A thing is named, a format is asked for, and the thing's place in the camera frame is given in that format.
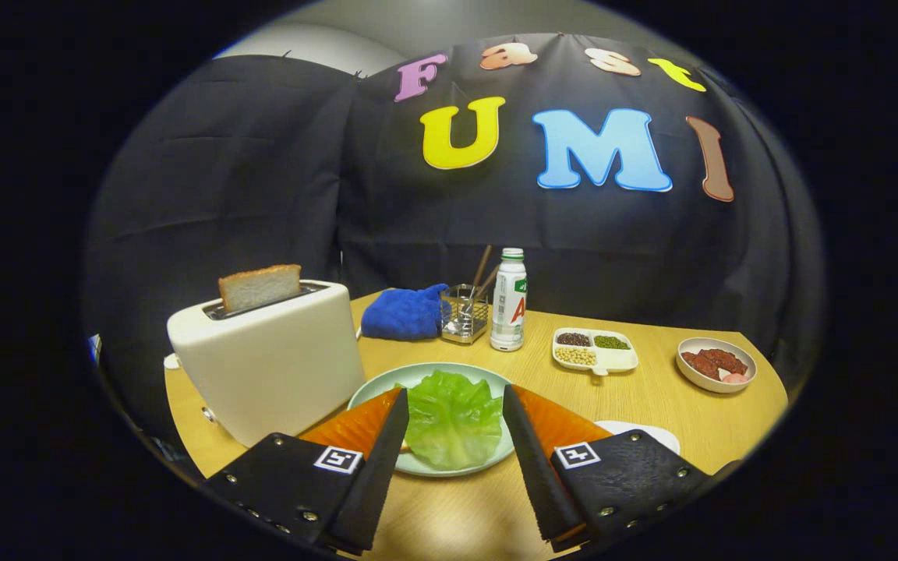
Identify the green lettuce leaf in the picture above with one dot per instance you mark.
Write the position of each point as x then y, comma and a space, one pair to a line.
449, 421

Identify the white square plate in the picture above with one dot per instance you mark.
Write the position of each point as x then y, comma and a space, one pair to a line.
652, 435

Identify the pink ham slice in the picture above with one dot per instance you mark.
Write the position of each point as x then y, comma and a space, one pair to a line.
736, 378

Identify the pile of green beans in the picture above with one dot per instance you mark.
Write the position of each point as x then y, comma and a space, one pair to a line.
611, 342

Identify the cream round bowl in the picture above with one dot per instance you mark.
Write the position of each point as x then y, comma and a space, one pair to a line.
694, 380

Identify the white plastic drink bottle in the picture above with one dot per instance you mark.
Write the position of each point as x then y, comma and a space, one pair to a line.
507, 312

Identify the red meat slices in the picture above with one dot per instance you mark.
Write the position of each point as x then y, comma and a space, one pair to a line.
714, 362

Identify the toasted bread slice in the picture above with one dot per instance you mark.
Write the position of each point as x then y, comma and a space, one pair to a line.
258, 287

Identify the pale green round plate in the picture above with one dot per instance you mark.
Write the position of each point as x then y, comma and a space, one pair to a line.
387, 378

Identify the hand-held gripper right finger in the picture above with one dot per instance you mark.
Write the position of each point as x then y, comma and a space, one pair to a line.
535, 475

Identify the pile of dark red beans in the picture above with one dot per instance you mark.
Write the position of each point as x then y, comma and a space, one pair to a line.
573, 340

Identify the blue towel cloth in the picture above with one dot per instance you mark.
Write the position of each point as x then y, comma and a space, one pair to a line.
402, 315

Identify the metal mesh utensil holder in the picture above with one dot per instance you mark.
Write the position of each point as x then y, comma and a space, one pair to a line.
464, 326

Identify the pile of yellow soybeans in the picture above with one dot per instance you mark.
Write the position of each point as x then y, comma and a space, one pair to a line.
575, 356

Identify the white divided dish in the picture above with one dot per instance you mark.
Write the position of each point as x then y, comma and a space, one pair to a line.
616, 360

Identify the black backdrop cloth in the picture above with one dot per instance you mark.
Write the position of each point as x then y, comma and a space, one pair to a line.
262, 195

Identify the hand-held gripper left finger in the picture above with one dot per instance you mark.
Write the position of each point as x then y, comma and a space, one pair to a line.
375, 483

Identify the cream white toaster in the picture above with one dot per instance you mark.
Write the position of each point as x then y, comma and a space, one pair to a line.
277, 366

